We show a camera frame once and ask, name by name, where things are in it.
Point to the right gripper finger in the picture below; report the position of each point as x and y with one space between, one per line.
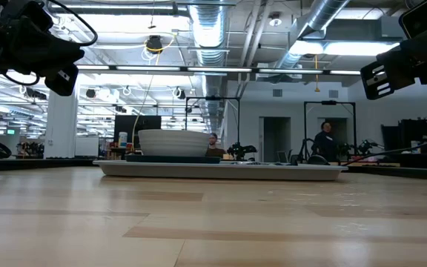
395 74

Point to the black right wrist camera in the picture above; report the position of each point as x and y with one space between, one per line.
424 16

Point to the white ribbed bowl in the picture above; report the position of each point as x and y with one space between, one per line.
172 142

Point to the white building column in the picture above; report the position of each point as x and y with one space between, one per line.
61 118

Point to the dark blue plate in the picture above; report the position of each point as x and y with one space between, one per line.
169 159

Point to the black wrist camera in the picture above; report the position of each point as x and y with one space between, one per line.
424 16
32 15

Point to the person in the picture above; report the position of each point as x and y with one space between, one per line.
326 142
215 150

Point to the white canister blue lid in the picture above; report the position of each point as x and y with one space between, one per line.
122 140

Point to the grey plastic tray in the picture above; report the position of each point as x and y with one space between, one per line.
217 172

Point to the black background robot arm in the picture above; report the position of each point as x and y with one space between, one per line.
241 150
368 144

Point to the black metal frame rig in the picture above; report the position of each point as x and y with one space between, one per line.
213 98
328 102

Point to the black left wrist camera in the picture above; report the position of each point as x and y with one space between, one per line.
32 15

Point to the ceiling light strip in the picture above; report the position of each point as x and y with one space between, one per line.
291 71
161 68

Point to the black monitor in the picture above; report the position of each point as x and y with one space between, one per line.
132 124

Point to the yellow hanging pendant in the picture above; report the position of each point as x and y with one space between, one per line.
317 89

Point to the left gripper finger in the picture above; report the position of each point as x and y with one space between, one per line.
63 81

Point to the silver ceiling duct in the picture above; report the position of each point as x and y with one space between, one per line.
208 37
324 15

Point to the black ceiling camera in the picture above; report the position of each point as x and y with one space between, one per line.
154 44

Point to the ceiling light panel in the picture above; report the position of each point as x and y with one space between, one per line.
347 48

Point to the dark blue cloth napkin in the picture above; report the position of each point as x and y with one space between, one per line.
261 163

